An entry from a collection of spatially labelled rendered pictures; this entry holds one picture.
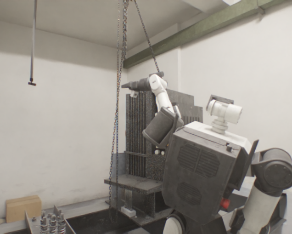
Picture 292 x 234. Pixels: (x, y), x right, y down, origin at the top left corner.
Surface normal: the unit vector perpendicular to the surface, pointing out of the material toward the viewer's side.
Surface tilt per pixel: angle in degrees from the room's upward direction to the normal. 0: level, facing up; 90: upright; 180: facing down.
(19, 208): 90
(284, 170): 99
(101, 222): 90
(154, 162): 90
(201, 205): 114
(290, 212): 90
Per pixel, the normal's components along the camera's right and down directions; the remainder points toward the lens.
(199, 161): -0.52, 0.12
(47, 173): 0.59, -0.04
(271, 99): -0.80, -0.03
